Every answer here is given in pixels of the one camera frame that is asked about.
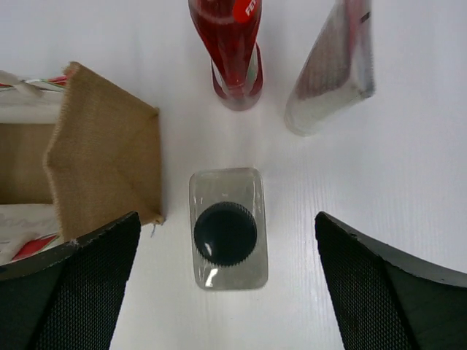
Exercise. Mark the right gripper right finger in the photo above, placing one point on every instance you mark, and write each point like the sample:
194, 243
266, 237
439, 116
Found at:
384, 298

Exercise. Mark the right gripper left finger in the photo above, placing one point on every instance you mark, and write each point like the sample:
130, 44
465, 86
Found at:
70, 296

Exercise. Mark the canvas bag with strawberry print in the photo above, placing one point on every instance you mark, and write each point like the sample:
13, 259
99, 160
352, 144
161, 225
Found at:
77, 152

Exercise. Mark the small jar with grey lid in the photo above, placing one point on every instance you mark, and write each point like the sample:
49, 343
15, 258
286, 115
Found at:
228, 229

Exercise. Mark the clear plastic sachet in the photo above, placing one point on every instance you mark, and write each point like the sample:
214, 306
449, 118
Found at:
338, 72

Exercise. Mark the red bottle with red cap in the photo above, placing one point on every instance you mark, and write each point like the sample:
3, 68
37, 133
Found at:
229, 32

